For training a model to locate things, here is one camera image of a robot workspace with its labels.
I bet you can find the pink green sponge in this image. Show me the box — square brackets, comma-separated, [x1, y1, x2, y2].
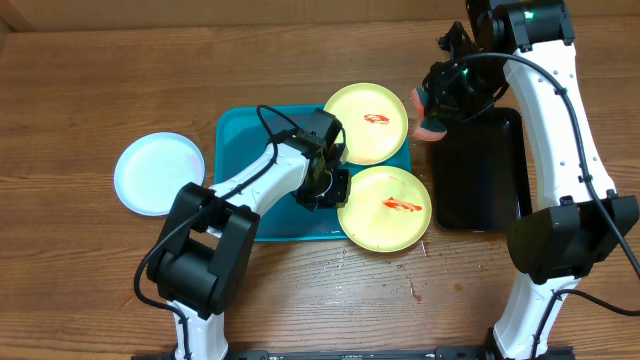
[410, 88, 447, 142]

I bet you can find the yellow-green plate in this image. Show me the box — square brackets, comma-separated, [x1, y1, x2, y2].
[324, 83, 408, 165]
[337, 166, 432, 253]

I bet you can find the light blue plate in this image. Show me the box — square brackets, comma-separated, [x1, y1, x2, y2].
[114, 132, 206, 216]

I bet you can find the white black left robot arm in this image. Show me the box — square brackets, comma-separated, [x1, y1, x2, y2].
[133, 109, 351, 359]

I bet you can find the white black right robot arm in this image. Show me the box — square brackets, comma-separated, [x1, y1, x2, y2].
[411, 0, 639, 359]

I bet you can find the black plastic tray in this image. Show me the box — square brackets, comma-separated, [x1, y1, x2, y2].
[431, 107, 532, 233]

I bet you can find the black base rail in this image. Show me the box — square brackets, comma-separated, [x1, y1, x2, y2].
[130, 344, 575, 360]

